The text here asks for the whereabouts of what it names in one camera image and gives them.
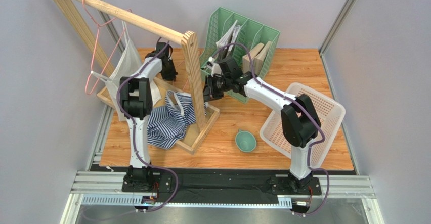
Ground blue white striped tank top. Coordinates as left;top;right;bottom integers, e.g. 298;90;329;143
147;90;196;150

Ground wooden clothes rack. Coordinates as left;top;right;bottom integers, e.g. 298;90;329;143
54;0;220;154

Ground beige books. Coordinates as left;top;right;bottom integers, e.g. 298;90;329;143
242;41;272;76

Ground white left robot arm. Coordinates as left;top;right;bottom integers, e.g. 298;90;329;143
117;42;176;193

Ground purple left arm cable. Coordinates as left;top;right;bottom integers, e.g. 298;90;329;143
115;37;180;213

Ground green ceramic cup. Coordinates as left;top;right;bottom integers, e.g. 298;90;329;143
235;129;257;153

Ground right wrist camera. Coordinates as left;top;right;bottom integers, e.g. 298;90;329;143
205;57;222;77

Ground pink wire hanger with white top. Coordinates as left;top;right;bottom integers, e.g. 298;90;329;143
81;0;133;96

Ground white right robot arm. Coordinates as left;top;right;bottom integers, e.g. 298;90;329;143
203;57;321;193

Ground green plastic file organizer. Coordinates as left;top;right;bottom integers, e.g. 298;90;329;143
199;7;281;104

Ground grey striped folded cloth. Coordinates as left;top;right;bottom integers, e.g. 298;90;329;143
216;20;241;49

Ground white plastic basket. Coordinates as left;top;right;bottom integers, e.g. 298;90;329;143
260;82;346;168

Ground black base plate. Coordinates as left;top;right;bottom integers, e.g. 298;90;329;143
128;168;324;204

